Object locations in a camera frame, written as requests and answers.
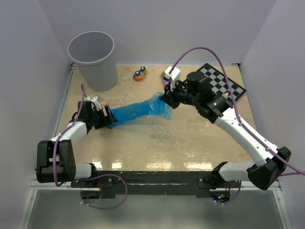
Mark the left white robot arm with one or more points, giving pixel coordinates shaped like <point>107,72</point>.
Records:
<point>55,157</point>

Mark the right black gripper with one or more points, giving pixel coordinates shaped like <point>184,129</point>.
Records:
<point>178,84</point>

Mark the colourful toy car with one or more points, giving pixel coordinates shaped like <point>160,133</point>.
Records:
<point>140,74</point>

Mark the blue plastic trash bag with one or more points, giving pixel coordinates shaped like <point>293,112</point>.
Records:
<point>152,107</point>

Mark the grey plastic trash bin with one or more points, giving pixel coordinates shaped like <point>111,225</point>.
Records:
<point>93,53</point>

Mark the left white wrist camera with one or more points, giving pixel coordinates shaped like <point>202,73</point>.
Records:
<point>96,100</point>

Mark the left aluminium rail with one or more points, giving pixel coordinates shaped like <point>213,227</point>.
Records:
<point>57,128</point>

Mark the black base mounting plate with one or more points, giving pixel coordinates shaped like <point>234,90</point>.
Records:
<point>170,183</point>

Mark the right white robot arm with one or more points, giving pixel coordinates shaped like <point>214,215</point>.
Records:
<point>269,161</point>

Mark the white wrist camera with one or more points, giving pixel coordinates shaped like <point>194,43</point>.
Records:
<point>96,100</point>
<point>173,75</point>

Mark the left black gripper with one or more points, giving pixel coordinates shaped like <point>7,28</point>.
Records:
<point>107,120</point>

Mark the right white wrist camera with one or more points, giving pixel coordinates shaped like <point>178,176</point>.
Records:
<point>173,75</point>

